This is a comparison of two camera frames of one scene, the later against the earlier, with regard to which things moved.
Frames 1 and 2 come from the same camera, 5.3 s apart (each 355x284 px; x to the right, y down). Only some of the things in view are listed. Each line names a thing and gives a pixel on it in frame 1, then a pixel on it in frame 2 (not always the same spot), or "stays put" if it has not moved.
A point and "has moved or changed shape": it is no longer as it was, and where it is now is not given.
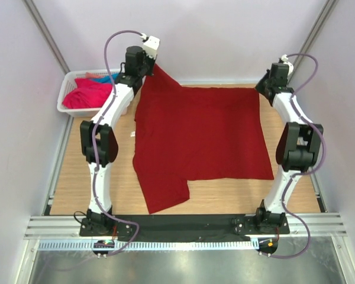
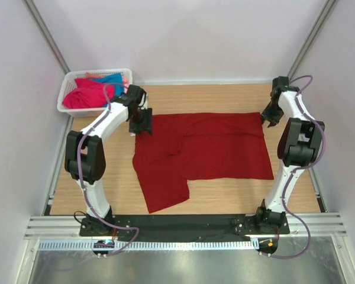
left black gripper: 151,61 to 147,126
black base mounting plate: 186,227 stays put
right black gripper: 259,85 to 265,115
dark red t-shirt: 184,134 has moved or changed shape
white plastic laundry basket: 67,81 stays put
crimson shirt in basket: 89,94 stays put
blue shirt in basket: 107,78 stays put
